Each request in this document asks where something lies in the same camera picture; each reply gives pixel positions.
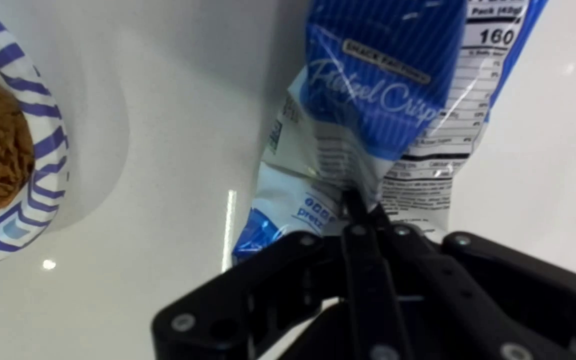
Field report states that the white and blue snack packet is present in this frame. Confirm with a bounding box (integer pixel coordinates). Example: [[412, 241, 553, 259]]
[[230, 0, 550, 266]]

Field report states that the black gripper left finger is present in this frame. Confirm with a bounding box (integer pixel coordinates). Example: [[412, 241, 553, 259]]
[[149, 189, 414, 360]]

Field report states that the blue patterned white bowl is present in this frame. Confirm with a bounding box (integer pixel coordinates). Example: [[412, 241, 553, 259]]
[[0, 0, 72, 273]]

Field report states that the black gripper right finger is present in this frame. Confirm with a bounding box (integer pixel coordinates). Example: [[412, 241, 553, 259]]
[[373, 209, 576, 360]]

